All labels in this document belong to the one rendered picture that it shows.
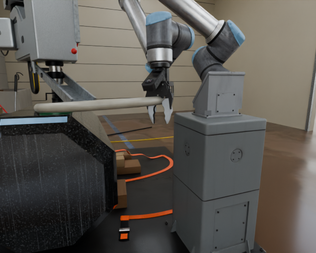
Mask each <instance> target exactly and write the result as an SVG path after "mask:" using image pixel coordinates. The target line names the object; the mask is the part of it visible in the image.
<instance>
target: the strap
mask: <svg viewBox="0 0 316 253"><path fill-rule="evenodd" d="M118 151H126V150H125V149H122V150H116V152H118ZM127 153H128V154H130V153H129V152H128V151H127ZM130 155H132V156H136V155H143V154H130ZM162 156H163V157H165V158H167V159H168V160H169V161H170V165H169V166H168V167H167V168H165V169H163V170H161V171H158V172H155V173H152V174H149V175H145V176H142V177H137V178H133V179H127V180H125V182H128V181H133V180H138V179H142V178H146V177H150V176H153V175H156V174H159V173H162V172H164V171H166V170H168V169H170V168H171V167H172V166H173V163H174V162H173V160H172V159H171V158H169V157H167V156H165V155H159V156H156V157H149V158H152V159H153V158H158V157H162ZM171 213H173V210H172V209H171V210H167V211H163V212H158V213H152V214H144V215H129V219H142V218H151V217H157V216H162V215H167V214H171Z"/></svg>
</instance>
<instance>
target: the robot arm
mask: <svg viewBox="0 0 316 253"><path fill-rule="evenodd" d="M158 1H159V2H161V3H162V4H163V5H164V6H166V7H167V8H168V9H169V10H171V11H172V12H173V13H175V14H176V15H177V16H178V17H180V18H181V19H182V20H183V21H185V22H186V23H187V24H188V25H190V26H191V27H192V28H193V29H195V30H196V31H197V32H198V33H200V34H201V35H202V36H204V37H205V40H206V44H208V45H207V46H202V47H200V48H198V49H197V50H196V51H195V52H194V54H193V56H192V64H193V67H194V68H195V70H196V72H197V74H198V76H199V77H200V79H201V81H202V82H203V80H204V79H205V77H206V75H207V73H208V72H209V71H230V70H228V69H226V68H224V67H223V66H222V65H223V64H224V63H225V62H226V61H227V60H228V59H229V58H230V56H231V55H232V54H233V53H234V52H235V51H236V50H237V49H238V48H239V47H240V46H241V45H242V43H243V42H244V41H245V36H244V34H243V33H242V32H241V31H240V29H239V28H238V27H237V26H236V25H235V24H234V23H233V22H232V21H231V20H228V21H227V22H225V21H224V20H220V21H218V20H217V19H215V18H214V17H213V16H212V15H211V14H209V13H208V12H207V11H206V10H205V9H203V8H202V7H201V6H200V5H199V4H197V3H196V2H195V1H194V0H158ZM118 2H119V5H120V7H121V9H122V10H123V11H124V12H126V14H127V16H128V18H129V20H130V22H131V25H132V27H133V29H134V31H135V33H136V36H137V38H138V40H139V42H140V44H141V47H142V49H143V51H144V53H145V57H146V59H147V63H146V64H145V68H146V70H147V72H148V73H150V74H149V75H148V77H147V78H146V79H145V80H144V82H143V83H142V84H141V85H142V88H143V91H146V95H145V97H154V96H160V97H161V98H164V97H165V99H164V100H163V101H162V105H163V107H164V114H165V121H166V124H168V123H169V121H170V118H171V113H172V112H173V108H172V104H173V96H174V82H171V81H170V80H169V68H170V66H171V65H172V64H173V63H174V61H175V60H176V59H177V58H178V57H179V55H180V54H181V53H182V51H185V50H188V49H190V48H191V47H192V45H193V43H194V40H195V34H194V31H193V30H192V28H190V27H188V26H187V25H185V24H181V23H178V22H175V21H172V15H171V13H169V12H165V11H160V12H154V13H151V14H149V15H147V16H146V14H145V12H144V10H143V9H142V7H141V5H140V0H118ZM170 86H171V89H172V91H171V89H170ZM172 86H173V87H172ZM147 110H148V114H149V117H150V119H151V121H152V123H153V124H154V123H155V116H154V115H155V112H156V105H153V106H147Z"/></svg>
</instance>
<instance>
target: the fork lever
mask: <svg viewBox="0 0 316 253"><path fill-rule="evenodd" d="M35 68H36V72H37V74H38V75H39V76H40V77H41V78H42V79H43V80H44V81H45V82H46V83H47V84H48V85H49V86H50V87H51V88H52V90H53V91H54V92H55V93H56V94H57V95H58V96H59V97H60V98H61V99H62V100H63V101H64V102H73V101H88V100H96V97H95V96H94V95H92V94H91V93H90V92H89V91H87V90H86V89H85V88H83V87H82V86H81V85H80V84H78V83H77V82H76V81H75V80H73V79H72V78H71V77H69V76H68V75H67V74H66V73H64V78H63V81H64V82H65V83H66V84H68V85H58V84H57V83H56V82H55V81H54V80H53V79H52V78H51V77H50V76H49V75H48V74H47V73H46V72H45V71H49V68H40V67H39V66H38V65H37V64H35ZM30 71H31V72H32V71H33V68H32V66H31V67H30ZM61 72H63V71H62V67H61Z"/></svg>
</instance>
